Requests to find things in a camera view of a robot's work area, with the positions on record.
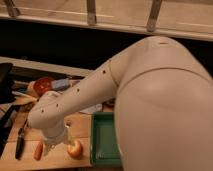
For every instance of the red tomato bowl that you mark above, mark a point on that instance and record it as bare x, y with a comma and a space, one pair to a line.
43, 85

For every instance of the yellow banana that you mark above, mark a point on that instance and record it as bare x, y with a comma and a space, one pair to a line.
22, 99

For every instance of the blue sponge block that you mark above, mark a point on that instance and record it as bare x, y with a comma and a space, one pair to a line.
61, 84

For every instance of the yellow red apple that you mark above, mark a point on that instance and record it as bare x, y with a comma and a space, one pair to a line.
75, 150

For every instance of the green plastic tray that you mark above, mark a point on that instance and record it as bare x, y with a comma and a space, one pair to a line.
103, 146

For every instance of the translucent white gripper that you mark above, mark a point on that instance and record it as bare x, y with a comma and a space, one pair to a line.
55, 137

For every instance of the black handled can opener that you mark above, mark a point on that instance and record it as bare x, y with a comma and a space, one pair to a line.
20, 141

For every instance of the grey cloth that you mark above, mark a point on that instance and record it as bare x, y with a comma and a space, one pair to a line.
92, 109

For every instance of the orange carrot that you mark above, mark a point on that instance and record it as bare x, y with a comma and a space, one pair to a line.
38, 151

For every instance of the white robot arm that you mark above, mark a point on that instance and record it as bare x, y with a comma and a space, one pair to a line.
163, 110

